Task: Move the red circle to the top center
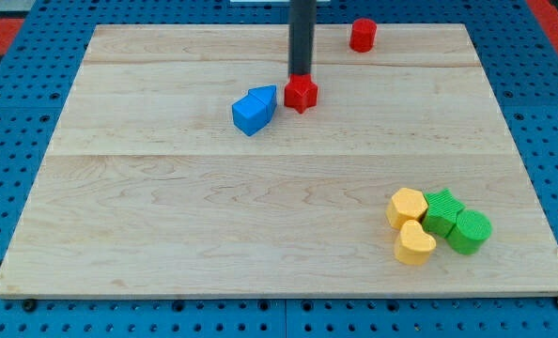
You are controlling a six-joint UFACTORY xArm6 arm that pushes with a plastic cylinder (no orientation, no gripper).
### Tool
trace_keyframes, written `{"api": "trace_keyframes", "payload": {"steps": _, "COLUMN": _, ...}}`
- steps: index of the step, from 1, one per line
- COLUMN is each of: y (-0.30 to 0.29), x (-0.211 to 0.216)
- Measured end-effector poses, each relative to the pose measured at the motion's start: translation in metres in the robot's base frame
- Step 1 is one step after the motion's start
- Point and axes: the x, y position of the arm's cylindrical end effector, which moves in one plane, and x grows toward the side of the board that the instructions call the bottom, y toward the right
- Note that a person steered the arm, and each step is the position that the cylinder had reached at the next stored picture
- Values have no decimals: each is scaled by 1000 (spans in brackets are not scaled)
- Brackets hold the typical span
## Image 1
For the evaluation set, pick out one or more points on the red cylinder block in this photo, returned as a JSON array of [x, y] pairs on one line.
[[362, 36]]

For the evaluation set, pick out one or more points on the blue cube block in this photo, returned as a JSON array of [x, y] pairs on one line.
[[250, 114]]

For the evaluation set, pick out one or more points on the blue triangular prism block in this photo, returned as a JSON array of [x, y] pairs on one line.
[[268, 96]]

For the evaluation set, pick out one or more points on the red star block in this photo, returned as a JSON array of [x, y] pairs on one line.
[[301, 92]]

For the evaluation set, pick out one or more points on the yellow hexagon block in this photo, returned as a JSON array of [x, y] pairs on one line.
[[406, 204]]

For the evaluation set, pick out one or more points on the light wooden board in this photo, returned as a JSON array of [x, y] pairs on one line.
[[148, 191]]

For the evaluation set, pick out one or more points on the yellow heart block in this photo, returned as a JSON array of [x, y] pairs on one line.
[[413, 246]]

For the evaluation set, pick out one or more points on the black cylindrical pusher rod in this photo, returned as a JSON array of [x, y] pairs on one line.
[[302, 17]]

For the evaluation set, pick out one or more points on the green star block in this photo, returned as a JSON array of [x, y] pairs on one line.
[[442, 211]]

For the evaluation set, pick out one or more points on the green cylinder block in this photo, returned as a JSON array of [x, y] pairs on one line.
[[471, 230]]

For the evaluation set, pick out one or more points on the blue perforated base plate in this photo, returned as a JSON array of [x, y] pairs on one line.
[[36, 75]]

